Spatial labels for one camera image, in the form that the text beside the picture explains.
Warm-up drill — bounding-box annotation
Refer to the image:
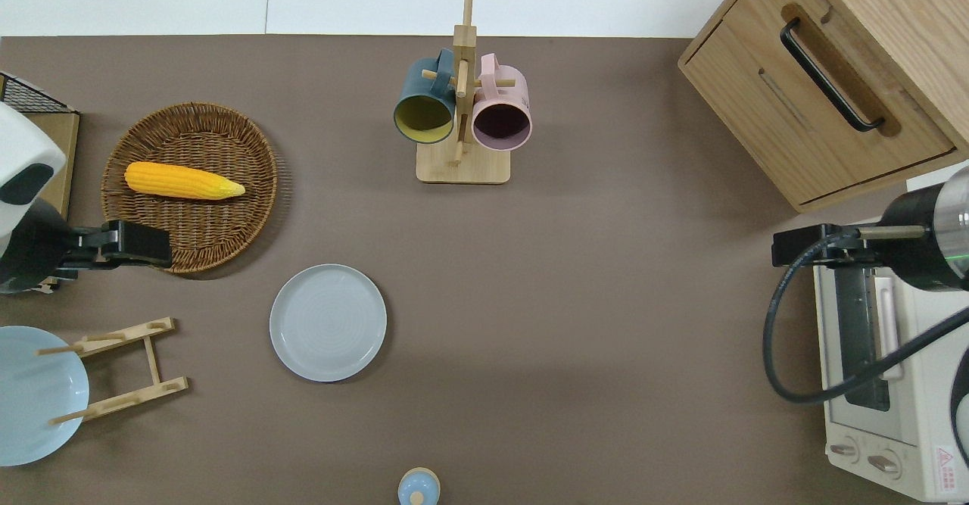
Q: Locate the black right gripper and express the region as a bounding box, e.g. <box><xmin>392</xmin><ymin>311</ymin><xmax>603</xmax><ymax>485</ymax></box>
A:
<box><xmin>771</xmin><ymin>223</ymin><xmax>865</xmax><ymax>269</ymax></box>

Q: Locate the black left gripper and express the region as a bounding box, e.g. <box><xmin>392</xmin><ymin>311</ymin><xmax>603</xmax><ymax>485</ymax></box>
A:
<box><xmin>61</xmin><ymin>220</ymin><xmax>173</xmax><ymax>273</ymax></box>

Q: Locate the gray round plate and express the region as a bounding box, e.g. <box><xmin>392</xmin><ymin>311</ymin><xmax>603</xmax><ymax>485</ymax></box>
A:
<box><xmin>270</xmin><ymin>264</ymin><xmax>388</xmax><ymax>382</ymax></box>

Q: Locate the wooden plate rack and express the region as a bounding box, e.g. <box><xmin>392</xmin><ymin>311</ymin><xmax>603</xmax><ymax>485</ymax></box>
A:
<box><xmin>36</xmin><ymin>317</ymin><xmax>189</xmax><ymax>426</ymax></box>

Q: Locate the light blue plate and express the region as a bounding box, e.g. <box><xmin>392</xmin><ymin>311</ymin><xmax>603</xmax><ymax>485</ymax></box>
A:
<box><xmin>0</xmin><ymin>326</ymin><xmax>90</xmax><ymax>466</ymax></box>

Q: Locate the round wicker basket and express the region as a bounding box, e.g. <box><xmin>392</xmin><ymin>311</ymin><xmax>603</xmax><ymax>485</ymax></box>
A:
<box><xmin>101</xmin><ymin>102</ymin><xmax>279</xmax><ymax>274</ymax></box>

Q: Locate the yellow corn cob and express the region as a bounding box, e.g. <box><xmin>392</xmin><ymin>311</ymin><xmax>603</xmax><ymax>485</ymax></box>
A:
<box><xmin>124</xmin><ymin>161</ymin><xmax>246</xmax><ymax>201</ymax></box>

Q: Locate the grid pattern storage box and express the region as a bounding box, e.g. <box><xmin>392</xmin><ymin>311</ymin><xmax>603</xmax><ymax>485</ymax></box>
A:
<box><xmin>0</xmin><ymin>72</ymin><xmax>80</xmax><ymax>222</ymax></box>

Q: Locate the wooden drawer cabinet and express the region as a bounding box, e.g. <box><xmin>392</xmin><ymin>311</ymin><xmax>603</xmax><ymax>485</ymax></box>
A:
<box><xmin>678</xmin><ymin>0</ymin><xmax>969</xmax><ymax>214</ymax></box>

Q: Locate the white toaster oven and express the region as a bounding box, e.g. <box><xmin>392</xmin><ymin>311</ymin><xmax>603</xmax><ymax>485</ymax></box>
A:
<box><xmin>814</xmin><ymin>263</ymin><xmax>969</xmax><ymax>502</ymax></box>

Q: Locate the dark teal mug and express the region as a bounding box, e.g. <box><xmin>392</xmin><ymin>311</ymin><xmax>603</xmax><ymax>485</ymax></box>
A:
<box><xmin>393</xmin><ymin>48</ymin><xmax>457</xmax><ymax>145</ymax></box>

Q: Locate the pink mug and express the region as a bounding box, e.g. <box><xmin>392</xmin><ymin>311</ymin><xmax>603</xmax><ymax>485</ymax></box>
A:
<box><xmin>471</xmin><ymin>53</ymin><xmax>533</xmax><ymax>151</ymax></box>

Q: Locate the wooden mug tree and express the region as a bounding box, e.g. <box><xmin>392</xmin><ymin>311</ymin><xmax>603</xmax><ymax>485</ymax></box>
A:
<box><xmin>416</xmin><ymin>0</ymin><xmax>511</xmax><ymax>185</ymax></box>

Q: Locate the blue call bell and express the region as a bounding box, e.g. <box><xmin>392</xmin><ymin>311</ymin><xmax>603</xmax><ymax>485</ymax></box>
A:
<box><xmin>397</xmin><ymin>467</ymin><xmax>441</xmax><ymax>505</ymax></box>

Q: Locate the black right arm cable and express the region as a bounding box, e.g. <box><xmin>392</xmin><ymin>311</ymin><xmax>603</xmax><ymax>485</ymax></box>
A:
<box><xmin>762</xmin><ymin>231</ymin><xmax>969</xmax><ymax>404</ymax></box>

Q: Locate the black cabinet handle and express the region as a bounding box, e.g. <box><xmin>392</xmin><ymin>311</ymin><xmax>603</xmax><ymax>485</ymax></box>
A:
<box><xmin>780</xmin><ymin>18</ymin><xmax>885</xmax><ymax>133</ymax></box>

